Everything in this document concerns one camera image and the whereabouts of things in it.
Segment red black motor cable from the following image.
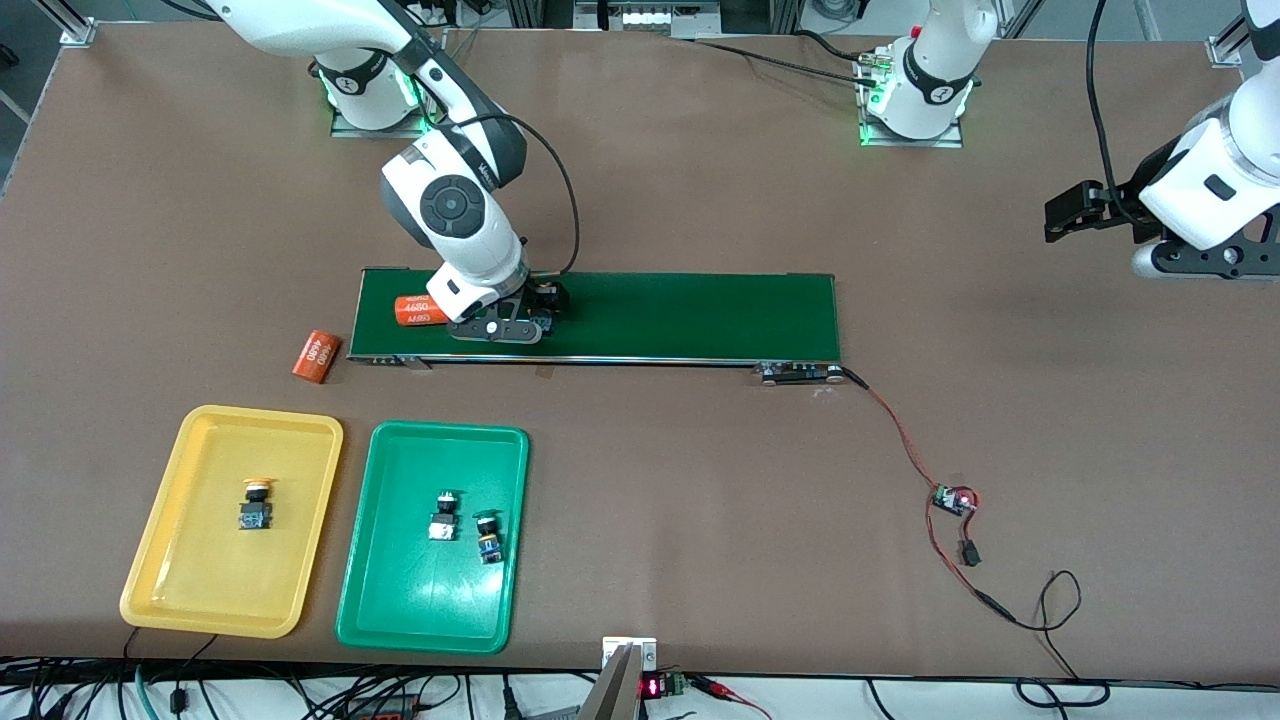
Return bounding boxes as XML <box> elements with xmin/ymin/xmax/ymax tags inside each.
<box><xmin>843</xmin><ymin>366</ymin><xmax>946</xmax><ymax>493</ymax></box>

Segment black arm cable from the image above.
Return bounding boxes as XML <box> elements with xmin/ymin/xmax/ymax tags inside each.
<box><xmin>400</xmin><ymin>0</ymin><xmax>582</xmax><ymax>278</ymax></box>
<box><xmin>1085</xmin><ymin>0</ymin><xmax>1146</xmax><ymax>223</ymax></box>

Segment black cable with plug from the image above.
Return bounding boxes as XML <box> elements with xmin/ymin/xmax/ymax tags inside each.
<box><xmin>170</xmin><ymin>634</ymin><xmax>219</xmax><ymax>713</ymax></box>

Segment black table cable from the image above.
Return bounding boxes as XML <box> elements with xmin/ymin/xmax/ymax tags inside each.
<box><xmin>690</xmin><ymin>28</ymin><xmax>881</xmax><ymax>91</ymax></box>

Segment aluminium left arm base plate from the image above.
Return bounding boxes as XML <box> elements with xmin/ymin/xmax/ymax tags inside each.
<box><xmin>858</xmin><ymin>50</ymin><xmax>966</xmax><ymax>149</ymax></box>

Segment red black power cable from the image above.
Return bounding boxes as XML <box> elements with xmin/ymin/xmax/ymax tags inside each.
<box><xmin>924</xmin><ymin>500</ymin><xmax>1021</xmax><ymax>627</ymax></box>

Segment green conveyor belt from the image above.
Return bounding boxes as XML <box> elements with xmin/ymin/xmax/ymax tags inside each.
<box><xmin>346</xmin><ymin>266</ymin><xmax>849</xmax><ymax>387</ymax></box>

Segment yellow plastic tray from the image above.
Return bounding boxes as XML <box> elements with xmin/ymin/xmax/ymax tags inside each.
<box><xmin>119</xmin><ymin>404</ymin><xmax>344</xmax><ymax>640</ymax></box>

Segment aluminium right arm base plate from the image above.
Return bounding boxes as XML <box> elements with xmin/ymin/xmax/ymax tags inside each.
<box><xmin>330</xmin><ymin>70</ymin><xmax>447</xmax><ymax>140</ymax></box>

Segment white metal bracket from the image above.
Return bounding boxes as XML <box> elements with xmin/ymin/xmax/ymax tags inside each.
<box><xmin>601</xmin><ymin>636</ymin><xmax>659</xmax><ymax>671</ymax></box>

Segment orange 4680 cylinder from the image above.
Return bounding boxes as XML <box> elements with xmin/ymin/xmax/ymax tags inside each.
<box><xmin>292</xmin><ymin>329</ymin><xmax>342</xmax><ymax>386</ymax></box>
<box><xmin>393</xmin><ymin>294</ymin><xmax>449</xmax><ymax>328</ymax></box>

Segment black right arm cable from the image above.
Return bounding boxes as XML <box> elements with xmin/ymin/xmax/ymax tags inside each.
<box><xmin>400</xmin><ymin>0</ymin><xmax>582</xmax><ymax>278</ymax></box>

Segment aluminium frame profile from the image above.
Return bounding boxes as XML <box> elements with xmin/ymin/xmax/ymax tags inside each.
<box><xmin>1207</xmin><ymin>10</ymin><xmax>1251</xmax><ymax>69</ymax></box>
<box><xmin>35</xmin><ymin>0</ymin><xmax>99</xmax><ymax>47</ymax></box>

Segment green plastic tray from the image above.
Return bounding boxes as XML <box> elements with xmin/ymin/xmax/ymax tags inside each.
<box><xmin>335</xmin><ymin>420</ymin><xmax>530</xmax><ymax>656</ymax></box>

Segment grey metal pole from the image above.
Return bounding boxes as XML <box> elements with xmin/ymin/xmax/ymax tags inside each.
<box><xmin>577</xmin><ymin>644</ymin><xmax>643</xmax><ymax>720</ymax></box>

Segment black inline connector lead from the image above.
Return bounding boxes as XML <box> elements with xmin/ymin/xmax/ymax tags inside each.
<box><xmin>955</xmin><ymin>495</ymin><xmax>985</xmax><ymax>569</ymax></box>

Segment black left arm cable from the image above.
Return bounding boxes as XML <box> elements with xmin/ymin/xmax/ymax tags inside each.
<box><xmin>1085</xmin><ymin>0</ymin><xmax>1146</xmax><ymax>223</ymax></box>

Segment red alligator clip lead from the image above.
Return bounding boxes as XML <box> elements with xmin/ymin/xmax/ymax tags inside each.
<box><xmin>688</xmin><ymin>676</ymin><xmax>773</xmax><ymax>720</ymax></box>

